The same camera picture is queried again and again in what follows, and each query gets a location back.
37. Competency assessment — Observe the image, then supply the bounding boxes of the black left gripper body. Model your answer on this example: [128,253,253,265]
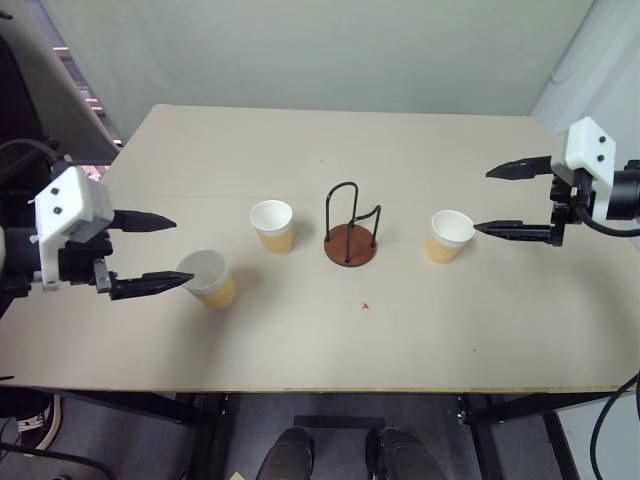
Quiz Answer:
[57,209,125,301]

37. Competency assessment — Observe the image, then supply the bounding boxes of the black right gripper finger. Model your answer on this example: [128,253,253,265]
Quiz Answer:
[472,218,555,245]
[485,155,554,182]

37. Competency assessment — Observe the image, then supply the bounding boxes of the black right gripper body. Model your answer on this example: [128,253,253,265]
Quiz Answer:
[548,164,597,248]

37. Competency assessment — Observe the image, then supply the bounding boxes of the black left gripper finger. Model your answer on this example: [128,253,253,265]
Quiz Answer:
[109,270,197,302]
[113,209,178,234]

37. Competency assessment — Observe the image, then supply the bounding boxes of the yellow paper cup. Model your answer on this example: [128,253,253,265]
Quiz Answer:
[248,199,296,255]
[178,249,237,312]
[425,209,477,265]

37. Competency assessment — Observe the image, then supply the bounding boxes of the grey stepped shelf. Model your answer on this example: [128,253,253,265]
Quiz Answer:
[49,42,125,154]

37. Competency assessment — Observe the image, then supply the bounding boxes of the large black background object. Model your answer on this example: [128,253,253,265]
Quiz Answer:
[0,32,54,151]

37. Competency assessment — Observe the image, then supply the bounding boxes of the dark rounded shape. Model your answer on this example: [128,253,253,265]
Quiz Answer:
[256,426,317,480]
[364,426,445,480]

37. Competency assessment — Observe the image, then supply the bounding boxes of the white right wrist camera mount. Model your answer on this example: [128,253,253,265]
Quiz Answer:
[561,116,618,221]

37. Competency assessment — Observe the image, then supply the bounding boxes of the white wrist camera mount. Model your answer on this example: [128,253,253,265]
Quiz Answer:
[561,116,618,221]
[32,165,116,292]

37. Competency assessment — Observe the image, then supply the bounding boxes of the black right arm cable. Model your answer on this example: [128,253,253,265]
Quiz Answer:
[574,197,640,237]

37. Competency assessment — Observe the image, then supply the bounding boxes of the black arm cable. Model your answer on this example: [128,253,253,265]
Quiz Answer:
[574,197,640,237]
[0,138,74,174]

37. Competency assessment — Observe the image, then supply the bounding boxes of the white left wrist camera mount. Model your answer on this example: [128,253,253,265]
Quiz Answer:
[32,165,116,292]

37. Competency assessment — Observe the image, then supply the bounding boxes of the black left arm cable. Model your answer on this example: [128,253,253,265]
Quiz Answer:
[0,138,74,174]

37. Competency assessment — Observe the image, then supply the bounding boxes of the brown wire cup holder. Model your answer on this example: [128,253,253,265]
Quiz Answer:
[322,181,384,269]

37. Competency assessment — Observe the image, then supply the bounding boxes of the black floor cable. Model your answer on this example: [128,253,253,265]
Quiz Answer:
[0,439,119,480]

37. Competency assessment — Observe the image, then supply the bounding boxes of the black metal table frame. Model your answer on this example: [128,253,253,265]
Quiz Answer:
[47,391,640,480]

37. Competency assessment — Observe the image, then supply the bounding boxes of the black hanging cable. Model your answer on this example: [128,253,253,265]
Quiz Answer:
[588,368,640,480]

